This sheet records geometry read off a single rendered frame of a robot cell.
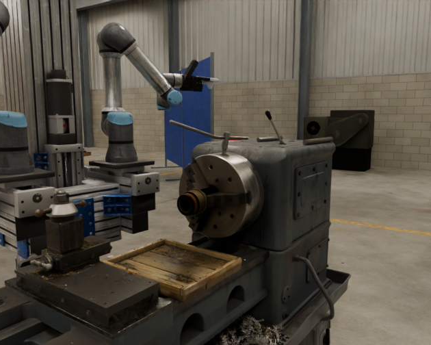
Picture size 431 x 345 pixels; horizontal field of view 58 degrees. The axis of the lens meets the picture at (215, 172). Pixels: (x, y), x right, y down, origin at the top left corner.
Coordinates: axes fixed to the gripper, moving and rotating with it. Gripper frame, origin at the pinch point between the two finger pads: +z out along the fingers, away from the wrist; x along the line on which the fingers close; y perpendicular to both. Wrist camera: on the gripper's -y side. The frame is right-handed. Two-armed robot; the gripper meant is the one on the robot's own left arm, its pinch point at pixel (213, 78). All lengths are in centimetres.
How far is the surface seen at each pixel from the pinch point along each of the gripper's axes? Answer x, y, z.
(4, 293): 93, 55, -106
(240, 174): 88, 29, -32
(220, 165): 81, 27, -36
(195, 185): 79, 34, -45
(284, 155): 87, 23, -13
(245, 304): 97, 75, -31
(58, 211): 99, 32, -92
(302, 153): 81, 25, 1
